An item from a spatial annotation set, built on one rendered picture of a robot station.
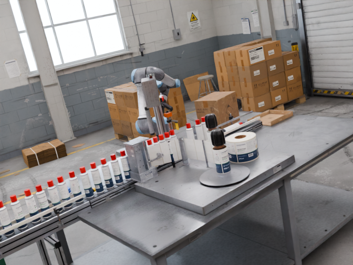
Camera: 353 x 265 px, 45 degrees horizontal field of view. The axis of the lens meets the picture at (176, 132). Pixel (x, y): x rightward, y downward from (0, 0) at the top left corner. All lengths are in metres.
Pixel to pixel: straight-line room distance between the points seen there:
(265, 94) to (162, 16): 3.28
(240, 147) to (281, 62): 4.46
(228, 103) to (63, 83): 5.07
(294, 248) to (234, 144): 0.77
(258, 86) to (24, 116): 4.19
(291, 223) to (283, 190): 0.23
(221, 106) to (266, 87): 3.30
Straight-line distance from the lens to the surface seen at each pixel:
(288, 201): 2.76
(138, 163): 2.75
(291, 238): 2.89
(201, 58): 9.65
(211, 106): 3.62
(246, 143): 2.74
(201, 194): 2.44
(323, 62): 7.65
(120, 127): 7.18
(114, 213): 2.60
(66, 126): 8.36
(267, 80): 6.91
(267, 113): 3.98
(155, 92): 2.97
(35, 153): 7.21
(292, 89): 7.32
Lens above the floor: 1.87
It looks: 15 degrees down
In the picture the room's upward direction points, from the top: 12 degrees counter-clockwise
